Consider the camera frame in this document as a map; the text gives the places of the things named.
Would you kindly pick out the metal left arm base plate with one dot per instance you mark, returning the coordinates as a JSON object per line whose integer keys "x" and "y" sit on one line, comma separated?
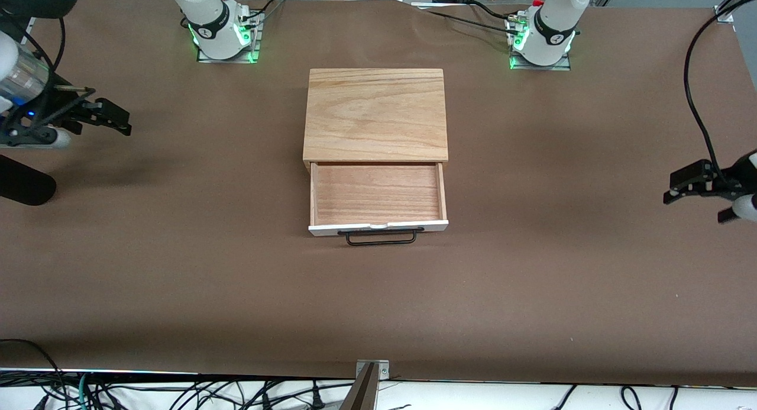
{"x": 517, "y": 64}

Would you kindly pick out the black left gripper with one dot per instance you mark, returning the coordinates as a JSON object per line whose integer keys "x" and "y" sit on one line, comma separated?
{"x": 725, "y": 181}

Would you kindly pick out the silver metal bracket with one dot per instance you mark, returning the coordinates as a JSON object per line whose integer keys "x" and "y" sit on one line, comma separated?
{"x": 383, "y": 368}

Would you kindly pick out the grey-brown mounting beam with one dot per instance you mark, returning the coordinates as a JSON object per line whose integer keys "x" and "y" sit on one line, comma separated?
{"x": 362, "y": 392}

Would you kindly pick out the wooden drawer cabinet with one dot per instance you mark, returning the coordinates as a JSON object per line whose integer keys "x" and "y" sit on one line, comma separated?
{"x": 375, "y": 114}

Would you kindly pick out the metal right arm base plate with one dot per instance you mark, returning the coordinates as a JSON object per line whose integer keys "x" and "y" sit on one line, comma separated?
{"x": 254, "y": 43}

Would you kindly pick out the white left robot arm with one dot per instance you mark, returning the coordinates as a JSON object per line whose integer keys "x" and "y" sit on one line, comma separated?
{"x": 550, "y": 31}

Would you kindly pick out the black foam cylinder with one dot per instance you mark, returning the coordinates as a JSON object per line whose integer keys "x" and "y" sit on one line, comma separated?
{"x": 23, "y": 182}

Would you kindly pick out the brown paper table cover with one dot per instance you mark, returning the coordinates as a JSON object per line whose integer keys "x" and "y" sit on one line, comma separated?
{"x": 378, "y": 291}

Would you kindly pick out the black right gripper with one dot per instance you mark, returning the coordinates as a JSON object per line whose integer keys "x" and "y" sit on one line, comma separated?
{"x": 58, "y": 106}

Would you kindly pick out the aluminium frame profile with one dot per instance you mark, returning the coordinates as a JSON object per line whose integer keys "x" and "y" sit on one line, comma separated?
{"x": 733, "y": 5}

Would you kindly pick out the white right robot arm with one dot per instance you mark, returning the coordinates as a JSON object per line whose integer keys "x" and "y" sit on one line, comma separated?
{"x": 210, "y": 19}

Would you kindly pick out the white-fronted wooden drawer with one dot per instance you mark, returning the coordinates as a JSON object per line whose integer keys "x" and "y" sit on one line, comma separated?
{"x": 378, "y": 194}

